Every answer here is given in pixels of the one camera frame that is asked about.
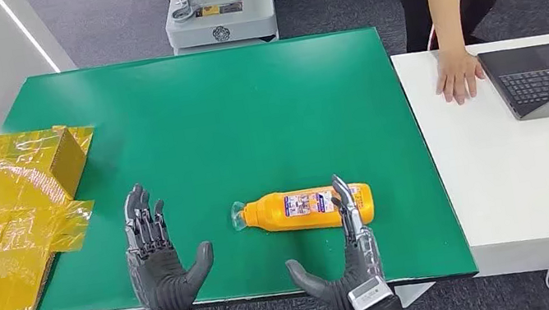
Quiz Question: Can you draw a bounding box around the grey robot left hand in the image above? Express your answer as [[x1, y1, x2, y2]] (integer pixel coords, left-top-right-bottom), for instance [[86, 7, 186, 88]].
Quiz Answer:
[[115, 174, 223, 310]]

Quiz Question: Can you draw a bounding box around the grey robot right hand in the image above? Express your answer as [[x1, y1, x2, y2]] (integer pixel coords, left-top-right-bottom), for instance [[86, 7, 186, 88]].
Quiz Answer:
[[273, 169, 390, 310]]

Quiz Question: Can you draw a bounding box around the orange plastic bottle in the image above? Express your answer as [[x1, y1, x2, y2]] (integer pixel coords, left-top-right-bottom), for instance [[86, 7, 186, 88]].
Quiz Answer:
[[228, 177, 377, 246]]

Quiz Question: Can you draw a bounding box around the white table leg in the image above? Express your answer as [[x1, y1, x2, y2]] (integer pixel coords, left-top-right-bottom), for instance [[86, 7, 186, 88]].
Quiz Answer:
[[393, 280, 441, 310]]

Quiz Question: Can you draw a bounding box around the yellow taped cardboard box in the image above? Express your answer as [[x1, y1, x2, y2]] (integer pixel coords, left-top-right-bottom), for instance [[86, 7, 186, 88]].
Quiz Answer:
[[0, 119, 123, 310]]

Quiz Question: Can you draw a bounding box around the white desk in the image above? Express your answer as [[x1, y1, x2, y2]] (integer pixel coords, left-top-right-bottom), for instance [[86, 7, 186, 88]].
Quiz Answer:
[[390, 30, 549, 294]]

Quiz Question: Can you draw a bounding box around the green table mat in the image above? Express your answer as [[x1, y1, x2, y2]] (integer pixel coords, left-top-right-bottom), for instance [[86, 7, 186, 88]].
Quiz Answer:
[[0, 12, 481, 310]]

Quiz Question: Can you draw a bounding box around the person's right hand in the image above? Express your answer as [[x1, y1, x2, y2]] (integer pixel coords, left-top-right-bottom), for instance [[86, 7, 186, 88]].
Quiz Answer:
[[429, 46, 491, 110]]

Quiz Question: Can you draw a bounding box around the dark grey laptop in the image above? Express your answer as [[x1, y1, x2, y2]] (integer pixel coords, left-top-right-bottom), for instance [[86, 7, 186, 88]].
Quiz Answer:
[[477, 42, 549, 129]]

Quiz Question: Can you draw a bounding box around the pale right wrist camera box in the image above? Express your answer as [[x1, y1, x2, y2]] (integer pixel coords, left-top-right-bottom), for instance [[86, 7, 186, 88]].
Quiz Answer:
[[343, 272, 406, 310]]

